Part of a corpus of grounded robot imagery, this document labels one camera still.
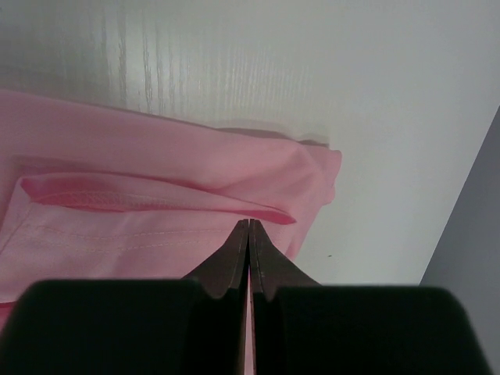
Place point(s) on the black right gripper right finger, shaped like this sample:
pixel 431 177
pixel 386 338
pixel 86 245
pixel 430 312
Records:
pixel 302 327

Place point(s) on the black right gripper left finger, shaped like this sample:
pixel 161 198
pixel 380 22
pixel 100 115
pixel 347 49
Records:
pixel 193 325

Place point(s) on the pink t shirt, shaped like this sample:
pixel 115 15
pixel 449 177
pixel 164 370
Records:
pixel 90 193

